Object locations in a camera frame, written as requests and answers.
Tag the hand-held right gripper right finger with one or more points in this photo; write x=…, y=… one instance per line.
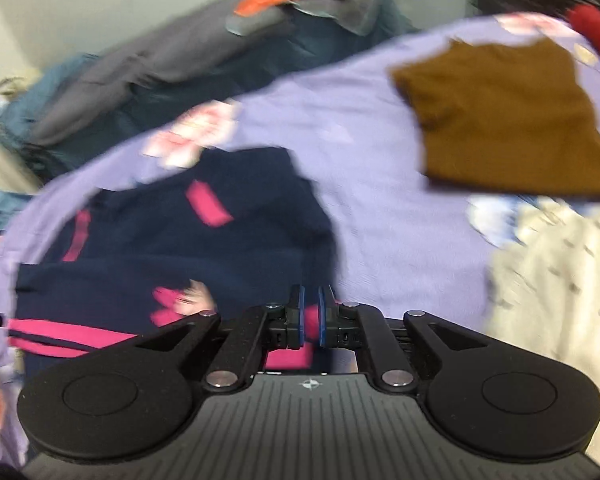
x=323, y=317

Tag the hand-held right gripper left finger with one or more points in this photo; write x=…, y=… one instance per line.
x=296, y=317

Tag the navy cartoon print sweatshirt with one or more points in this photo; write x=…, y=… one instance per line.
x=180, y=240

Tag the purple floral bedsheet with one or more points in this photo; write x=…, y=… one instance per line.
x=370, y=160

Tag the teal blanket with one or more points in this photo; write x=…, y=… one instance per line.
x=35, y=95

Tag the white polka dot garment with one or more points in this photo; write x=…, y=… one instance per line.
x=555, y=285

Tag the grey blanket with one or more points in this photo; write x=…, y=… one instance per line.
x=280, y=60

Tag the brown sweater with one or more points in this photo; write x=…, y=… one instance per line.
x=505, y=115

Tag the grey pants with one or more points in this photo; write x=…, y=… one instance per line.
x=150, y=60

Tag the grey cloth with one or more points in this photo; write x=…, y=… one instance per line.
x=347, y=7

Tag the red cloth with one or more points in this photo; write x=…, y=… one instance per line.
x=597, y=35

